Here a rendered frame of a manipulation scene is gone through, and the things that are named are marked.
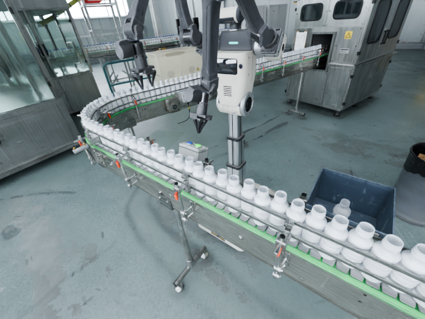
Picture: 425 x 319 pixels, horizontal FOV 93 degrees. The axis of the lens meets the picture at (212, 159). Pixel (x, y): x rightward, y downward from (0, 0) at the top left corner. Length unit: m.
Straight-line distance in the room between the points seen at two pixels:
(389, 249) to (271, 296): 1.20
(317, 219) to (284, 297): 1.16
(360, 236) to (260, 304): 1.18
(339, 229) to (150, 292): 1.50
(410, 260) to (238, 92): 1.02
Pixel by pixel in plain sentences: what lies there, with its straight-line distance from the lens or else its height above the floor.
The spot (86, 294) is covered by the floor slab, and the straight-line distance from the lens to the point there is 2.10.
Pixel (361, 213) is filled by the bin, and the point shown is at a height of 0.73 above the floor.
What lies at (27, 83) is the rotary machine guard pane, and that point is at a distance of 3.71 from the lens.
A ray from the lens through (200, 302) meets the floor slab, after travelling 1.77.
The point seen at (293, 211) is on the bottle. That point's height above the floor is 1.14.
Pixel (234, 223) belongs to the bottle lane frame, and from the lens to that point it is 0.85.
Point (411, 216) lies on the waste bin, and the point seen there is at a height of 0.10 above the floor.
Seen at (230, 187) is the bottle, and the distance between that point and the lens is 0.77.
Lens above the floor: 1.65
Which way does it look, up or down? 35 degrees down
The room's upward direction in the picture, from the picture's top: 5 degrees counter-clockwise
